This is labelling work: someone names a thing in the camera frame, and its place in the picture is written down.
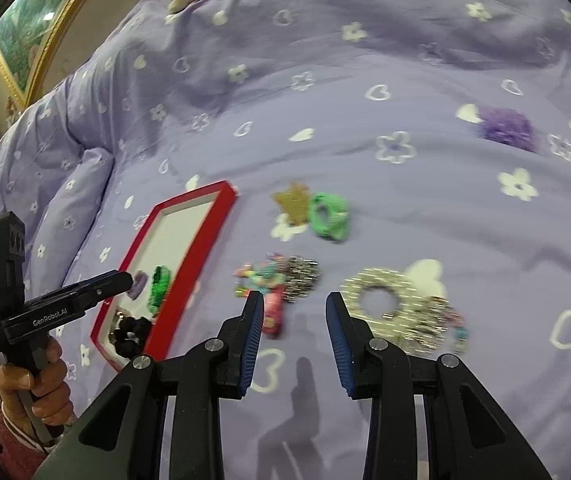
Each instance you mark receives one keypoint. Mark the pink hair clip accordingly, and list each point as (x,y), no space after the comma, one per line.
(272,315)

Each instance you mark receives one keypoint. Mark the black scrunchie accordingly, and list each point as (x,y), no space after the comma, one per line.
(133,335)

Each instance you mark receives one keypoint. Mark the purple flower scrunchie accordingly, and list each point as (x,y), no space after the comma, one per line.
(138,284)

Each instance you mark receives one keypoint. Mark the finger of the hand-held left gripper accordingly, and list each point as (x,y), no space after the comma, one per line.
(108,282)

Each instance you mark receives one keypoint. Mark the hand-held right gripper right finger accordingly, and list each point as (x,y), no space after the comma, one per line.
(338,345)

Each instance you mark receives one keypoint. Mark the yellow star hair clip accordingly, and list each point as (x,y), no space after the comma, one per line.
(291,202)

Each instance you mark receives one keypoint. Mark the gold framed picture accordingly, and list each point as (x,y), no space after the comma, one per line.
(30,35)

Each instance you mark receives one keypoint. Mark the silver rhinestone crown clip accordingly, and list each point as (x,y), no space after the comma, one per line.
(301,275)

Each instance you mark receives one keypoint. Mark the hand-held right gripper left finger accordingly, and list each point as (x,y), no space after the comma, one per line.
(252,342)

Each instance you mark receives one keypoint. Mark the person's left hand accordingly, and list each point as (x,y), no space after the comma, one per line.
(48,385)

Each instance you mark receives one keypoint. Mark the purple fabric flower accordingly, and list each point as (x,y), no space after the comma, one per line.
(508,127)

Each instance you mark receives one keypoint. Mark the purple floral duvet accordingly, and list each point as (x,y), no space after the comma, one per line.
(40,160)

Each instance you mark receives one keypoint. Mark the red shallow box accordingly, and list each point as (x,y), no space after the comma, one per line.
(175,240)

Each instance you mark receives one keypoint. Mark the person's left forearm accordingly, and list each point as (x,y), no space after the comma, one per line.
(13,445)

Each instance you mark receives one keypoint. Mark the mint green scrunchie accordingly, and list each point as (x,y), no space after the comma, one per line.
(333,220)

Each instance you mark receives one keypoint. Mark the purple floral bed sheet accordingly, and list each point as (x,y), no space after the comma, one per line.
(345,110)

